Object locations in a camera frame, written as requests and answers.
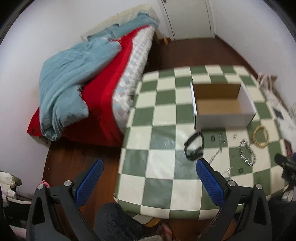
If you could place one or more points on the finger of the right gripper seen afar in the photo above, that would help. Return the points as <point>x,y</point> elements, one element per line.
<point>288,166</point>

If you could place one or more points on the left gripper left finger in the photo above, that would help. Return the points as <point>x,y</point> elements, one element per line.
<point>55,211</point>

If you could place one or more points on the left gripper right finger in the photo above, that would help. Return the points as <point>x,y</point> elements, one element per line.
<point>254,222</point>

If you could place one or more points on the black smart watch band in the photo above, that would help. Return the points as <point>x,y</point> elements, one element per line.
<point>194,146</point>

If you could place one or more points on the white patterned fabric bag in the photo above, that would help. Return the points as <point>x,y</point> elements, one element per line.
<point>266,84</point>

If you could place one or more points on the red blanket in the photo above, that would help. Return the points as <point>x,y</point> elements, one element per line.
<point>76,88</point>

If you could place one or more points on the white cardboard box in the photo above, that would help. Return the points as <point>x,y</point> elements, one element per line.
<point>221,105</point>

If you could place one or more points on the green white checkered tablecloth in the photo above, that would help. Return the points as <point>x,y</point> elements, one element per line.
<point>156,179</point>

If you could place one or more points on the light blue duvet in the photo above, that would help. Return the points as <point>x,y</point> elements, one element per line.
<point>85,92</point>

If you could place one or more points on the white door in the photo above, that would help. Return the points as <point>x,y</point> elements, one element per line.
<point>188,19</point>

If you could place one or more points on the patterned mattress sheet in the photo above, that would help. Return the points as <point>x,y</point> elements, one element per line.
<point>122,99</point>

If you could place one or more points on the white wooden headboard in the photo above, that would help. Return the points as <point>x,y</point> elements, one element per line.
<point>122,18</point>

